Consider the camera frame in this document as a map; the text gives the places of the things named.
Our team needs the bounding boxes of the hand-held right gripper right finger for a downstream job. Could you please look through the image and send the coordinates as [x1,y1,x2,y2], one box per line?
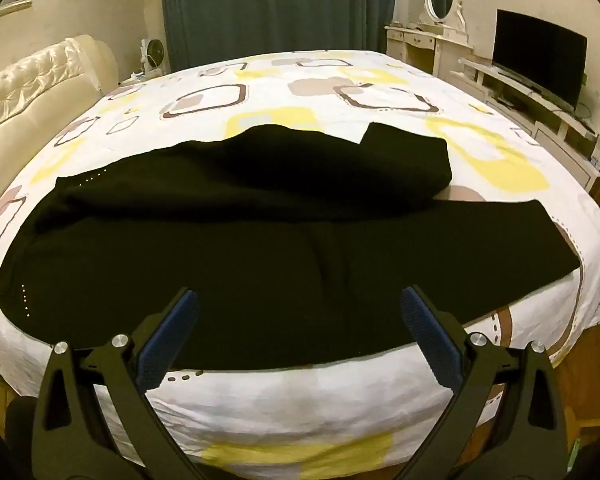
[400,285,576,480]

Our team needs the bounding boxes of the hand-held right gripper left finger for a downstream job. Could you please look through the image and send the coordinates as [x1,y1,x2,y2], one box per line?
[31,287,216,480]

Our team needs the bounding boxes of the black pants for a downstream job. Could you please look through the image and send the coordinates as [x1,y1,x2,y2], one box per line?
[0,122,582,372]

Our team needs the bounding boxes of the white television stand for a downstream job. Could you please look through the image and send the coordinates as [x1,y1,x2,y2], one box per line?
[459,55,600,192]

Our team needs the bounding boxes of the bed with patterned sheet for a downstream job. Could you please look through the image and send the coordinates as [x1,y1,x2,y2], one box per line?
[0,49,600,480]

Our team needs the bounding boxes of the white table fan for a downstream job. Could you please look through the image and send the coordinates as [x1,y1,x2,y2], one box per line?
[140,37,169,74]

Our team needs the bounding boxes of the cream tufted headboard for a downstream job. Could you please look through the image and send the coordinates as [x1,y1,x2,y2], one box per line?
[0,34,118,151]

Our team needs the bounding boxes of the white vanity with oval mirror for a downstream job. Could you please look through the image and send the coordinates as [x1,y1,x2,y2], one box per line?
[384,0,476,81]

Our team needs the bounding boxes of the black television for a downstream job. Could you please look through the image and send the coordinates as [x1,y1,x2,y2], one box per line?
[491,9,589,113]

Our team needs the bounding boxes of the teal curtain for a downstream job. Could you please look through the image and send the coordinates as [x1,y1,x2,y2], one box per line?
[159,0,398,73]

